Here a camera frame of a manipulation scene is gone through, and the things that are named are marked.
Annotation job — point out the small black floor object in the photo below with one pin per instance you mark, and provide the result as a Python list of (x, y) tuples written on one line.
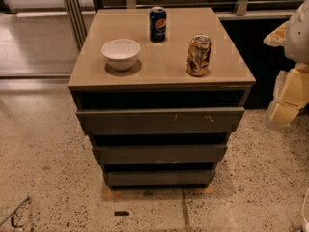
[(121, 213)]

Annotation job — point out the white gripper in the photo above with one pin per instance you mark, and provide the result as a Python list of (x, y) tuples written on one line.
[(298, 38)]

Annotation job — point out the orange patterned soda can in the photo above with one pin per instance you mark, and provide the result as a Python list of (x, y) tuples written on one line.
[(198, 55)]

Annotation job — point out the metal rod on floor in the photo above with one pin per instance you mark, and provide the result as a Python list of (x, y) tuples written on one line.
[(13, 210)]

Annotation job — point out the white ceramic bowl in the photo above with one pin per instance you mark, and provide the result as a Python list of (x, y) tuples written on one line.
[(121, 54)]

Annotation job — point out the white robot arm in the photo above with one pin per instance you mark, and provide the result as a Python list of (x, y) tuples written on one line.
[(296, 46)]

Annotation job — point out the grey drawer cabinet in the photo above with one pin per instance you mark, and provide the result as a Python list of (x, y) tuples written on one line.
[(159, 80)]

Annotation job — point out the blue Pepsi can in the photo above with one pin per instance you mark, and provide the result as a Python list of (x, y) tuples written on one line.
[(157, 17)]

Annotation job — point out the grey drawer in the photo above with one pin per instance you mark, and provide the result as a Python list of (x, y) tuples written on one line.
[(159, 154), (160, 121), (151, 178)]

